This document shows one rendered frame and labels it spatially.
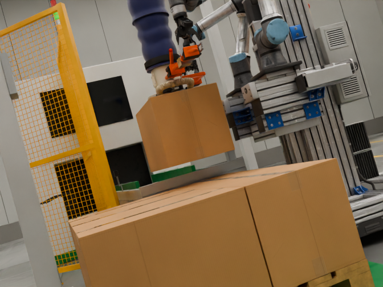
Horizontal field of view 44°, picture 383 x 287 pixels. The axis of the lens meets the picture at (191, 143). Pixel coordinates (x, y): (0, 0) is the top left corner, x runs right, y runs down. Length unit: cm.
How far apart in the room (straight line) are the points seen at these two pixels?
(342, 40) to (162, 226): 178
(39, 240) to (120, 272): 194
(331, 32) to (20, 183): 227
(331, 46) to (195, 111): 89
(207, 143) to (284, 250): 105
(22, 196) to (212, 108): 153
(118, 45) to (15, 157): 895
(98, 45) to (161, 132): 970
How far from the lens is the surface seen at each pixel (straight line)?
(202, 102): 268
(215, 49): 629
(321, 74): 256
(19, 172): 351
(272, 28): 250
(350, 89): 294
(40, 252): 352
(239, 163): 305
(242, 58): 310
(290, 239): 179
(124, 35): 1234
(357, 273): 195
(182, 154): 262
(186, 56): 236
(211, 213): 167
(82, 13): 1247
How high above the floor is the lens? 69
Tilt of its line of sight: 2 degrees up
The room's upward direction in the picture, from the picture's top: 16 degrees counter-clockwise
